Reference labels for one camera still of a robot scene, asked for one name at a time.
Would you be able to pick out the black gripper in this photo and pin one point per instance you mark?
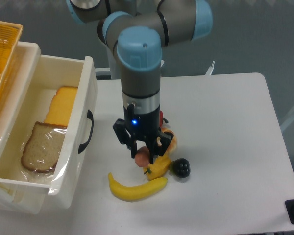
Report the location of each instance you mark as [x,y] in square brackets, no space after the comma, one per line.
[145,128]

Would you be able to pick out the brown egg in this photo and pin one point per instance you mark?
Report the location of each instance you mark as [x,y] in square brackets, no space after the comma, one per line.
[142,157]

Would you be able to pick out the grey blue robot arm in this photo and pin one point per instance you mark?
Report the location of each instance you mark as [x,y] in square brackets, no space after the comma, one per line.
[175,20]

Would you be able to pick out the white open upper drawer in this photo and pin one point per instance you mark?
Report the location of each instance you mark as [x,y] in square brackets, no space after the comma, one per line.
[50,74]

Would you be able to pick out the red bell pepper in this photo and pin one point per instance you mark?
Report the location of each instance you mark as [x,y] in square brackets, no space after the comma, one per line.
[162,120]

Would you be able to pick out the yellow bell pepper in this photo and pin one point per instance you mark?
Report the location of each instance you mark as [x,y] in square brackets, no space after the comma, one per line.
[159,167]

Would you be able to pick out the yellow banana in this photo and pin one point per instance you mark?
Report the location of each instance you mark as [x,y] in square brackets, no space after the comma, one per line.
[135,193]

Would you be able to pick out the yellow cheese slice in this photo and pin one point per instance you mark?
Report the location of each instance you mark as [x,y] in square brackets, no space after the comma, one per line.
[61,106]

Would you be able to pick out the wrapped brown bread slice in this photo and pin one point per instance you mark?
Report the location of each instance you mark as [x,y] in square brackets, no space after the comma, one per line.
[42,150]

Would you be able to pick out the yellow woven basket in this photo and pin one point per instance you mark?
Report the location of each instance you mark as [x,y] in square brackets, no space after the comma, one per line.
[9,36]

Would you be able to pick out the white drawer cabinet frame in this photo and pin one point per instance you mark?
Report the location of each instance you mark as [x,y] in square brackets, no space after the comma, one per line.
[24,61]

